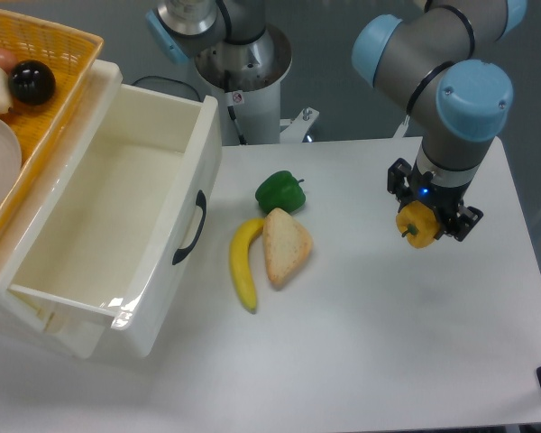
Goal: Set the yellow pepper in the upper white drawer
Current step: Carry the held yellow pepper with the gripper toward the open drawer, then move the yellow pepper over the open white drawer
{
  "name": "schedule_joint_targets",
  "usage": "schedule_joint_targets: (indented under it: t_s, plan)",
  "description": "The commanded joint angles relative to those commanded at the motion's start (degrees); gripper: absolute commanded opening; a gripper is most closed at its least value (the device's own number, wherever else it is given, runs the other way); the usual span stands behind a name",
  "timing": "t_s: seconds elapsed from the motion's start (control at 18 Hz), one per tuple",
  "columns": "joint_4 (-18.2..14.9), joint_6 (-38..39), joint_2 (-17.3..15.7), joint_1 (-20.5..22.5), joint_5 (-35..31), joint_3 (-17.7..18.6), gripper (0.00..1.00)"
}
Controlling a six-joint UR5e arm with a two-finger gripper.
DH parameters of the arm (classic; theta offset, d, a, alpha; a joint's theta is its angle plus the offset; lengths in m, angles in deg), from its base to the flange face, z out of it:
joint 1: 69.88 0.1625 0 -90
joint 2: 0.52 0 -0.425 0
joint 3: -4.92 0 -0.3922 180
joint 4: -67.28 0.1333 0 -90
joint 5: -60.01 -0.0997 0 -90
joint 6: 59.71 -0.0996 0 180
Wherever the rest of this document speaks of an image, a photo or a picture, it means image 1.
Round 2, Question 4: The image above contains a yellow woven basket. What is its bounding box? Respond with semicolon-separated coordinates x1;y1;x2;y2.
0;9;104;237

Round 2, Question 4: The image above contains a black drawer handle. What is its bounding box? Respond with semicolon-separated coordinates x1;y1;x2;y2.
171;189;207;265

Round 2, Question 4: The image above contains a green pepper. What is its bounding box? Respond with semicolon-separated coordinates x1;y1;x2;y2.
255;170;307;214

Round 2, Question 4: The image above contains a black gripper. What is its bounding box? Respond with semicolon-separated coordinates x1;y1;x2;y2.
387;158;483;241

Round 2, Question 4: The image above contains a white drawer cabinet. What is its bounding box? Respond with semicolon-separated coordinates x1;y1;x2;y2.
0;60;123;355

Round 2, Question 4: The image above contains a yellow pepper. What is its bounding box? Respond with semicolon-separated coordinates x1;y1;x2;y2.
396;201;440;249

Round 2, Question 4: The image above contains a triangular bread slice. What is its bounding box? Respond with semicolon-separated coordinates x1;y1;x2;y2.
262;208;314;289

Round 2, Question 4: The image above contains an open upper white drawer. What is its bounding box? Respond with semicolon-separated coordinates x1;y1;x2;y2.
13;85;222;358

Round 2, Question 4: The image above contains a yellow banana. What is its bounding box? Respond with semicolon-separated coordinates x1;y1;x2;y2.
229;217;264;314

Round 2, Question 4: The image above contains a red round fruit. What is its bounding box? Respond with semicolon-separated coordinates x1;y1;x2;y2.
0;48;19;73

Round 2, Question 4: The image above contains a black ball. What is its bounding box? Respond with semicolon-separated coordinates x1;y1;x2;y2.
8;60;56;106

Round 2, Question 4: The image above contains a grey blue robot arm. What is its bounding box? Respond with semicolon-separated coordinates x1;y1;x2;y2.
146;1;527;248

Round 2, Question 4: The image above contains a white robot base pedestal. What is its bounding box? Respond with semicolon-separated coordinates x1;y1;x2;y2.
194;24;319;146

